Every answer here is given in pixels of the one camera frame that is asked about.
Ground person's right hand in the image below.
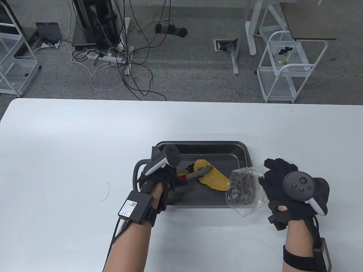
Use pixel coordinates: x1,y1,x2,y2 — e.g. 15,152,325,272
258,158,322,224

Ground person's left hand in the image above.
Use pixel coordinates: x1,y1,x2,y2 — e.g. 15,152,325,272
137,164,188,215

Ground clear plastic bakery bag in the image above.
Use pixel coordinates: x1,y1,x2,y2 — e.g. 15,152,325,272
225,167,269,217

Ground red-handled metal tongs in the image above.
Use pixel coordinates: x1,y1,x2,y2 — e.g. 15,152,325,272
176,166,212,180

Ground yellow lacy cookie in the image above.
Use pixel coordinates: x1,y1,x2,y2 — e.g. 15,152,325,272
194,159,231,191

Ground person's right forearm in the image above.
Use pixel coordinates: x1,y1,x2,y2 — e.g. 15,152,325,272
281,220,317,272

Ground person's left forearm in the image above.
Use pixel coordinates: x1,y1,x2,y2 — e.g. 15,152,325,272
104,183,164,272

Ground black wrist sensor box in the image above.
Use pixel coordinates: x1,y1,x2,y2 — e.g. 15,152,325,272
118,190,158,227
283,237,332,272

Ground black metal baking tray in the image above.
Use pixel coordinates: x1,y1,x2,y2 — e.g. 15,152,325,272
155,141,254,209

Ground thin loose thread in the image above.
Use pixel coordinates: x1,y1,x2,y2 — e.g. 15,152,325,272
100,182,111,202

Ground white power strip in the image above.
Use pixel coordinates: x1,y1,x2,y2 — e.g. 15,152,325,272
86,51,126,64

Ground floor outlet box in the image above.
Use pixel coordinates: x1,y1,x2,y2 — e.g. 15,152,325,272
214,39,238,52

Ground black power adapter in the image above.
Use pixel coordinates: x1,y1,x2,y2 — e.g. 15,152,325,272
155,24,188,37

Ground brown desk board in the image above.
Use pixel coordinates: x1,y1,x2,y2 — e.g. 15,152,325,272
279,2,337,41

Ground black equipment stand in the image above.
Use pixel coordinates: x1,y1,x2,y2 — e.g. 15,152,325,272
72,0,123,51

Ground white metal rack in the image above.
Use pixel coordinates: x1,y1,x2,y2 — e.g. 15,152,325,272
0,0,42,97

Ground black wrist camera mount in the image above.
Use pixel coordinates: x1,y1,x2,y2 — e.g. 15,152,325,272
268,214,288,232

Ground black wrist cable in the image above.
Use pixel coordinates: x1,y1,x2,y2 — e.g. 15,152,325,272
104,220,126,269

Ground tangle of floor cables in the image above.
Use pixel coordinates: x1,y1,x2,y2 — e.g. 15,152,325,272
67,0,172,101

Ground white wire utility cart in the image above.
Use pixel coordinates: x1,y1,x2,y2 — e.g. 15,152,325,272
257,31,329,104

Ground white metal floor rail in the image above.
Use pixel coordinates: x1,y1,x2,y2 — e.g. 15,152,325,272
124,17,134,76

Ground white desk frame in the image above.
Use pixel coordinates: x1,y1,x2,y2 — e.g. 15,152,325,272
231,0,298,75

